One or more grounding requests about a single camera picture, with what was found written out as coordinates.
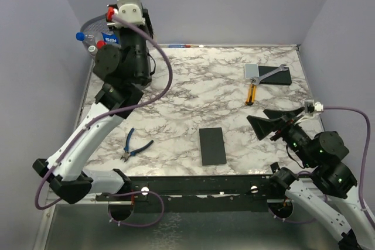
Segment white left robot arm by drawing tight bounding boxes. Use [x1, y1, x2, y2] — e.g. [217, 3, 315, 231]
[33, 0, 155, 204]

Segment blue red pen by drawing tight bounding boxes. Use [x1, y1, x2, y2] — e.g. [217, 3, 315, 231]
[167, 44, 192, 49]

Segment black box rear right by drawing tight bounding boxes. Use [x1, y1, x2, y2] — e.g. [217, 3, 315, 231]
[258, 66, 292, 85]

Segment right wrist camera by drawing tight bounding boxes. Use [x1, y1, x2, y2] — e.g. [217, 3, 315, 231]
[297, 100, 324, 123]

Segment grey white hub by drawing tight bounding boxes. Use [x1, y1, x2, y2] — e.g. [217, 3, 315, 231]
[244, 63, 260, 80]

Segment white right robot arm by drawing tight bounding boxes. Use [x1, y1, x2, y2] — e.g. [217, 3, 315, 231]
[247, 101, 374, 249]

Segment black network switch centre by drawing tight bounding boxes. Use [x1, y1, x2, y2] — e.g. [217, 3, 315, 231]
[199, 128, 227, 166]

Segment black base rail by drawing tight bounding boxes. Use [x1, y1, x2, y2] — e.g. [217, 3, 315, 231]
[96, 174, 285, 213]

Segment large orange juice bottle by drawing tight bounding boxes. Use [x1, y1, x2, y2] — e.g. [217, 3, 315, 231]
[88, 45, 98, 56]

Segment grey mesh waste bin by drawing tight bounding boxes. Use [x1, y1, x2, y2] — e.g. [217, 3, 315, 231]
[77, 15, 119, 57]

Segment silver wrench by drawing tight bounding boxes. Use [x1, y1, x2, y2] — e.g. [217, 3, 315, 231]
[250, 64, 289, 85]

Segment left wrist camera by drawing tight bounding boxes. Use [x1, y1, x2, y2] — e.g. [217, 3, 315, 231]
[105, 0, 146, 28]

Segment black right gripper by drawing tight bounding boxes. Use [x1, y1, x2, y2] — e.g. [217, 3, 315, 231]
[247, 105, 317, 166]

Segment pepsi label clear bottle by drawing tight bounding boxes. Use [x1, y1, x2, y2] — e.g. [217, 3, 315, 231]
[76, 31, 119, 45]

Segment red label bottle red cap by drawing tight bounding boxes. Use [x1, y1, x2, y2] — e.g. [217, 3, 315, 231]
[96, 40, 107, 49]

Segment blue handled pliers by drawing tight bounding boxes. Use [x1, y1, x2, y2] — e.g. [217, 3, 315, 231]
[120, 128, 155, 163]

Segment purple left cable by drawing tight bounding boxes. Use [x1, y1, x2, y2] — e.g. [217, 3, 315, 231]
[35, 17, 173, 228]

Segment yellow utility knife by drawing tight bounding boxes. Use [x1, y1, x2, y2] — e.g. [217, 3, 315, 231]
[245, 84, 257, 106]

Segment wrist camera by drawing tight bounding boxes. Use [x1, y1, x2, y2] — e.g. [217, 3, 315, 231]
[105, 0, 146, 28]
[297, 100, 324, 123]

